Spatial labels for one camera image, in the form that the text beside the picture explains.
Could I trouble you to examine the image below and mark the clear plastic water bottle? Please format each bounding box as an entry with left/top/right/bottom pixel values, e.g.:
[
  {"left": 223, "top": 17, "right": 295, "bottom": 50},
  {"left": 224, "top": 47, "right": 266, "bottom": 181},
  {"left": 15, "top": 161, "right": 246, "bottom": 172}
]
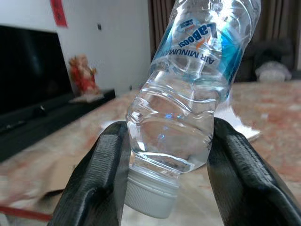
[{"left": 123, "top": 0, "right": 262, "bottom": 218}]

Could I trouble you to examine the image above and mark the red gold figurine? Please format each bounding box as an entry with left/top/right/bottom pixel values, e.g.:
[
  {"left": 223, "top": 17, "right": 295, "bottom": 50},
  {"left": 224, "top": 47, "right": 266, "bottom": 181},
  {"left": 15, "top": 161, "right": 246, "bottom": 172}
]
[{"left": 68, "top": 54, "right": 101, "bottom": 96}]

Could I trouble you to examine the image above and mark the white plush cushion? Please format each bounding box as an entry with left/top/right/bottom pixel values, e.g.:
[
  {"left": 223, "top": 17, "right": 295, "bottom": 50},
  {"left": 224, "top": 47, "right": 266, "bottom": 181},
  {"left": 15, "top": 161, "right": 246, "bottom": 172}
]
[{"left": 255, "top": 60, "right": 292, "bottom": 82}]

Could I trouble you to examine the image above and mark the black flat television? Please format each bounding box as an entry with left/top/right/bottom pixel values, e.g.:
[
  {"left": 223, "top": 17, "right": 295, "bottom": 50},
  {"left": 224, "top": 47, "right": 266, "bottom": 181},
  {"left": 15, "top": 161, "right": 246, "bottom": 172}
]
[{"left": 0, "top": 24, "right": 73, "bottom": 116}]

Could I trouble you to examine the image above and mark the white paper sheet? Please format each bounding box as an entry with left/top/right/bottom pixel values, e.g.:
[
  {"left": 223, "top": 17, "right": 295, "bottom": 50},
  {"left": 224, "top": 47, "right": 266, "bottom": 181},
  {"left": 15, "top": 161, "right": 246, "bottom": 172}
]
[{"left": 101, "top": 107, "right": 261, "bottom": 143}]

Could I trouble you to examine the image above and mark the dark armchair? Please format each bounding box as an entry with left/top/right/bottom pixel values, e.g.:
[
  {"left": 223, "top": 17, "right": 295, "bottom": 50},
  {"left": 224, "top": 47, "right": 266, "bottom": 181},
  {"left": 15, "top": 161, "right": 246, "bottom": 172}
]
[{"left": 235, "top": 37, "right": 301, "bottom": 83}]

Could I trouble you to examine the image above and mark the marble table with red edge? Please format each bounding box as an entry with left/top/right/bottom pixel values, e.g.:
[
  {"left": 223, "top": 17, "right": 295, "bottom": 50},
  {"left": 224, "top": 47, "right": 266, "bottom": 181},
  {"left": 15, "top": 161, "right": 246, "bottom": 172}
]
[{"left": 0, "top": 81, "right": 301, "bottom": 226}]

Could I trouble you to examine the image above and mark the red paper wall banner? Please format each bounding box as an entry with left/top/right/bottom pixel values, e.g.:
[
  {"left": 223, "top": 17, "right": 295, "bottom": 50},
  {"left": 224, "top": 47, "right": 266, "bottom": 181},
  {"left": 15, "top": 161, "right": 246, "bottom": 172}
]
[{"left": 49, "top": 0, "right": 69, "bottom": 28}]

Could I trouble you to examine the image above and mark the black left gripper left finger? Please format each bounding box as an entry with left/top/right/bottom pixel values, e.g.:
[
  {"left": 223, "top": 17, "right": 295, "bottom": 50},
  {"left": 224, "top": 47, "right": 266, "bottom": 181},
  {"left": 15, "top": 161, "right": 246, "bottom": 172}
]
[{"left": 48, "top": 121, "right": 131, "bottom": 226}]

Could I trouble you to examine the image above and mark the black low TV console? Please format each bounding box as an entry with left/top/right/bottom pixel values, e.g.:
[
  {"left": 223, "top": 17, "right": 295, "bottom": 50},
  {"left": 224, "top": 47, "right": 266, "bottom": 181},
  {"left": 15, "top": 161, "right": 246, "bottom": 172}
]
[{"left": 0, "top": 89, "right": 116, "bottom": 163}]

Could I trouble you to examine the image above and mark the brown curtain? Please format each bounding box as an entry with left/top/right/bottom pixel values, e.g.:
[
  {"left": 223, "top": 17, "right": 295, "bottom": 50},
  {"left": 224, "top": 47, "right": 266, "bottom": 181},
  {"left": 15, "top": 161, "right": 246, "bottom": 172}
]
[{"left": 147, "top": 0, "right": 301, "bottom": 71}]

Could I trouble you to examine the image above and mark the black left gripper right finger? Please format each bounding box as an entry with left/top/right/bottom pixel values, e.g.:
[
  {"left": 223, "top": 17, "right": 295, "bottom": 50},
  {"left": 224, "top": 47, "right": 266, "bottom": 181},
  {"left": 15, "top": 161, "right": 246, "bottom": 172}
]
[{"left": 206, "top": 117, "right": 301, "bottom": 226}]

